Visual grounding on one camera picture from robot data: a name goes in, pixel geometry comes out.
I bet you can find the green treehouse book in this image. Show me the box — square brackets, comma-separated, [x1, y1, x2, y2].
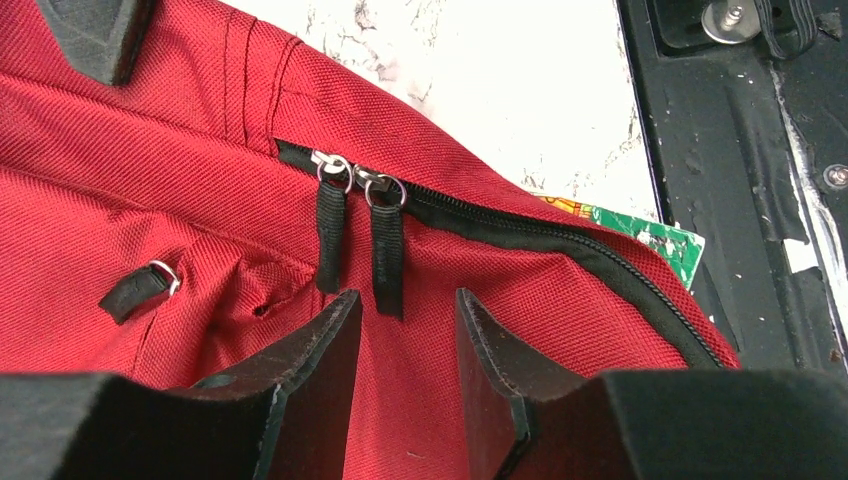
[534, 193, 706, 289]

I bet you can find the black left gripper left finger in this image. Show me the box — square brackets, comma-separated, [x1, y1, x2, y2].
[1, 290, 362, 479]

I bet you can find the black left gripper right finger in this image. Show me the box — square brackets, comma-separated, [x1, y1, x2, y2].
[455, 289, 847, 479]

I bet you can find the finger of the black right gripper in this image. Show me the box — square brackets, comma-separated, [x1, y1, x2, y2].
[36, 0, 157, 86]

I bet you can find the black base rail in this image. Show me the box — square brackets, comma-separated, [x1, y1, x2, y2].
[619, 1, 847, 377]

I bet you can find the red backpack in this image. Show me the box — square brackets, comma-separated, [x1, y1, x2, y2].
[1, 1, 739, 479]

